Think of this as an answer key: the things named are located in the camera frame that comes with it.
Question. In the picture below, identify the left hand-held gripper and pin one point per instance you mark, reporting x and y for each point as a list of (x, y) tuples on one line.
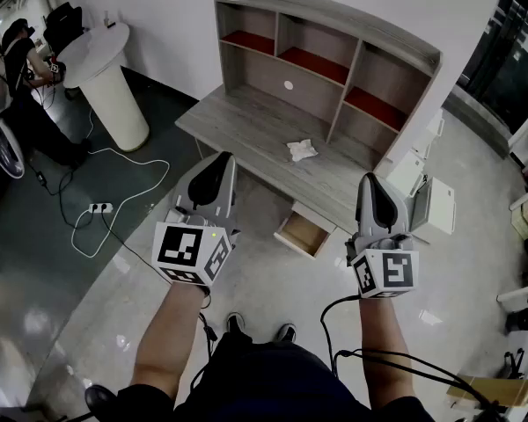
[(178, 246)]

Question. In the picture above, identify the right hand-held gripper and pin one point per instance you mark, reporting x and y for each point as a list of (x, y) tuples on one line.
[(391, 271)]

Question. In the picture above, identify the wooden desk drawer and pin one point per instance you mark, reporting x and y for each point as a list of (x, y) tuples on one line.
[(301, 235)]

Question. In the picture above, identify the white paper item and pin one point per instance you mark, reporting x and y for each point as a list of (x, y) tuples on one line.
[(302, 150)]

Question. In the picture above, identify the person's right forearm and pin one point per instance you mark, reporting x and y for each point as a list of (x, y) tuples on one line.
[(385, 345)]

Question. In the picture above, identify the person's left forearm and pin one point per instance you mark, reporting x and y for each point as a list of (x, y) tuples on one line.
[(171, 341)]

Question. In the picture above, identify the grey wooden desk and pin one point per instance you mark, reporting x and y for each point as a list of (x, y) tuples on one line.
[(264, 134)]

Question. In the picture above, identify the small white cabinet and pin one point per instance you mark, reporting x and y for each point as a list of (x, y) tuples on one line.
[(407, 172)]

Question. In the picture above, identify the white box with open door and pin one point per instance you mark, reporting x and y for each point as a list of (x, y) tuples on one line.
[(437, 207)]

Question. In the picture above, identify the tall white cabinet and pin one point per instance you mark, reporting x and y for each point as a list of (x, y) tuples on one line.
[(431, 134)]

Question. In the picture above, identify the white power strip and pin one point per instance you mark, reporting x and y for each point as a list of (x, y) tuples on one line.
[(101, 208)]

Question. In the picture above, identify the grey wooden hutch shelf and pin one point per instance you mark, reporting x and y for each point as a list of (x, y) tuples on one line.
[(290, 75)]

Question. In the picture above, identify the person's left black shoe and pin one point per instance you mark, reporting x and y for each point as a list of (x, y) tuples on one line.
[(235, 323)]

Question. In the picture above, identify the person's black shoe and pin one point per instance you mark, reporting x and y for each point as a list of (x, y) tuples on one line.
[(235, 323), (287, 331)]

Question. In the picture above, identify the person's right black shoe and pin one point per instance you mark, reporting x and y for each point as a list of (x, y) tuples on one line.
[(287, 331)]

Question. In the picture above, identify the black power brick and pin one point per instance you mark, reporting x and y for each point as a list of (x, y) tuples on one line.
[(40, 176)]

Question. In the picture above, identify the dark glass door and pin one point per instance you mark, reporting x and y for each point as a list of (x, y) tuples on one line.
[(506, 51)]

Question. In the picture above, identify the person's dark clothing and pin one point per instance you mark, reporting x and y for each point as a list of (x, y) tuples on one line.
[(273, 385)]

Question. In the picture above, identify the flat cardboard box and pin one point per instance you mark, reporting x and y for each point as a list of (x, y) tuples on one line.
[(493, 389)]

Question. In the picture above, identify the white mesh chair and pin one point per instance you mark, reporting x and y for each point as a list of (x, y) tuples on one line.
[(0, 139)]

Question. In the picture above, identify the black office chair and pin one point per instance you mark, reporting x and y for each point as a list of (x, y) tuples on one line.
[(63, 24)]

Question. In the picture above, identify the black glossy object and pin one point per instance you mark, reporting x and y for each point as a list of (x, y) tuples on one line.
[(99, 397)]

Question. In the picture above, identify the white round pedestal table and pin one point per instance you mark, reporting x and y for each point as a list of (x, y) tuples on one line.
[(110, 86)]

